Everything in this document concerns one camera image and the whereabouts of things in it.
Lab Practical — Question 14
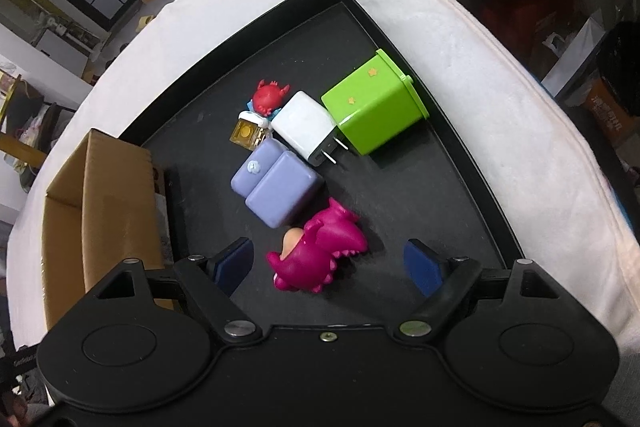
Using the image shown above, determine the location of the white wall charger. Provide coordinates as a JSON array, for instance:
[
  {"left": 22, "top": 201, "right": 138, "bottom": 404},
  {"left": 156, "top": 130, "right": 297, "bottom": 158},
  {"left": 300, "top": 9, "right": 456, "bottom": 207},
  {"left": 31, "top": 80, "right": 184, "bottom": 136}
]
[{"left": 270, "top": 91, "right": 348, "bottom": 168}]

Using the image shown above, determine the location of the red crab toy yellow cube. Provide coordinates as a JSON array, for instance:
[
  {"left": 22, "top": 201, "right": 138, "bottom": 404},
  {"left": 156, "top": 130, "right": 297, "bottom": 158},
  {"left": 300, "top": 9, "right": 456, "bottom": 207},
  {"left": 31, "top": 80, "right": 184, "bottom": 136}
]
[{"left": 229, "top": 79, "right": 292, "bottom": 151}]

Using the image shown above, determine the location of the magenta dinosaur figurine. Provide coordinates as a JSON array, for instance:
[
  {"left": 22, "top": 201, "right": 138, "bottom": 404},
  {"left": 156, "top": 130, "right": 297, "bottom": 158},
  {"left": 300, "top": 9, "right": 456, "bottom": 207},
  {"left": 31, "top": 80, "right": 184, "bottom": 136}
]
[{"left": 266, "top": 198, "right": 370, "bottom": 294}]

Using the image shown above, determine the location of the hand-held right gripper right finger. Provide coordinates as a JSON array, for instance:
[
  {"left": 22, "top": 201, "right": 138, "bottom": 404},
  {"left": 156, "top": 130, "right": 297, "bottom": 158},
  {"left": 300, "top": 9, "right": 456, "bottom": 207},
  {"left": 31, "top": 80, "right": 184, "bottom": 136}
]
[{"left": 402, "top": 238, "right": 567, "bottom": 342}]

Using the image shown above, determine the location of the purple toy sofa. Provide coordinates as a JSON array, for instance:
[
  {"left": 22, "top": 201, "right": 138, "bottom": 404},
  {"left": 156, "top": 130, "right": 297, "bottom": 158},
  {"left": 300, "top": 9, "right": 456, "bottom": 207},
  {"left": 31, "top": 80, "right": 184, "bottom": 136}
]
[{"left": 230, "top": 138, "right": 325, "bottom": 229}]

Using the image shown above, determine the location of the cardboard box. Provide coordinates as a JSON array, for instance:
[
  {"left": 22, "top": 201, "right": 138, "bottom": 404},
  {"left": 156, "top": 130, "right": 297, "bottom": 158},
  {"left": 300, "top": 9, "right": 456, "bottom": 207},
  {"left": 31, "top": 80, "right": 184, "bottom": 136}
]
[{"left": 41, "top": 128, "right": 176, "bottom": 333}]

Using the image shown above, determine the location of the green plastic box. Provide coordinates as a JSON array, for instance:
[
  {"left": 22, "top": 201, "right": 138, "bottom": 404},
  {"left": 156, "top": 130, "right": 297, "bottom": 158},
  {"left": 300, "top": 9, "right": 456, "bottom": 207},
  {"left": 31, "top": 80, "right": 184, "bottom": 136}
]
[{"left": 320, "top": 49, "right": 430, "bottom": 156}]

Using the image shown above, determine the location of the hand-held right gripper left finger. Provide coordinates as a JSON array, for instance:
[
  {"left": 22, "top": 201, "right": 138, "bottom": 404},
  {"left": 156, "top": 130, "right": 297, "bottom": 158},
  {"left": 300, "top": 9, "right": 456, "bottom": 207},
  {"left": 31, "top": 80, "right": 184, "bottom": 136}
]
[{"left": 89, "top": 237, "right": 263, "bottom": 343}]

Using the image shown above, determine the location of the white blanket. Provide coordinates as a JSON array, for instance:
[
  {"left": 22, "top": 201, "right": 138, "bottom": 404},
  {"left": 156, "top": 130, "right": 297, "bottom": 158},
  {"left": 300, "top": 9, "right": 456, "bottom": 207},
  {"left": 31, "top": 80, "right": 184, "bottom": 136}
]
[{"left": 7, "top": 0, "right": 640, "bottom": 348}]

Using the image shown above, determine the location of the black tray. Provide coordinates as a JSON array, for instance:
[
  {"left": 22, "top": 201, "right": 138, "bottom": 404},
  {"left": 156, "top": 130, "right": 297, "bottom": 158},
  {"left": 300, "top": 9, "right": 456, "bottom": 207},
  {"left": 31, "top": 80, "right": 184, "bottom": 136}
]
[{"left": 117, "top": 0, "right": 526, "bottom": 328}]

